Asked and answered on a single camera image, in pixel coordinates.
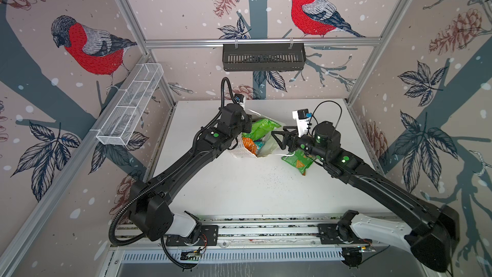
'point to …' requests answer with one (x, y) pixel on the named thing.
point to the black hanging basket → (264, 58)
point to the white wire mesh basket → (130, 103)
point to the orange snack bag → (250, 144)
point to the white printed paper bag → (259, 142)
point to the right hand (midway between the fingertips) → (278, 128)
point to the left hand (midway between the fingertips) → (251, 112)
